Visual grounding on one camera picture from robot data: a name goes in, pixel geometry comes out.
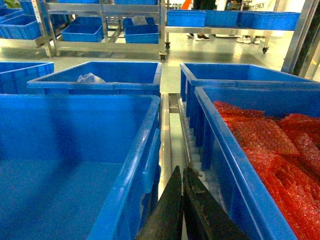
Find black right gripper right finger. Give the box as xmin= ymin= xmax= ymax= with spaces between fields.
xmin=183 ymin=166 xmax=249 ymax=240

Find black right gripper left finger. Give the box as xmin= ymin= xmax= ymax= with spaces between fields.
xmin=135 ymin=165 xmax=183 ymax=240

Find large blue plastic crate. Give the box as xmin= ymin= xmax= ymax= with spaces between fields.
xmin=0 ymin=94 xmax=161 ymax=240

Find blue bin with red items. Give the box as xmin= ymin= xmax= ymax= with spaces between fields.
xmin=194 ymin=86 xmax=320 ymax=240

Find red bubble wrap bags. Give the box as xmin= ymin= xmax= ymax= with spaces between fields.
xmin=213 ymin=100 xmax=320 ymax=240

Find empty blue crate far right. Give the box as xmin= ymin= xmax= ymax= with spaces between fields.
xmin=179 ymin=62 xmax=320 ymax=131

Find blue crate with plastic bag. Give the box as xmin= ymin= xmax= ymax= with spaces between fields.
xmin=27 ymin=61 xmax=162 ymax=96

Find steel wheeled cart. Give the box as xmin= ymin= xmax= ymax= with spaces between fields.
xmin=31 ymin=0 xmax=167 ymax=63

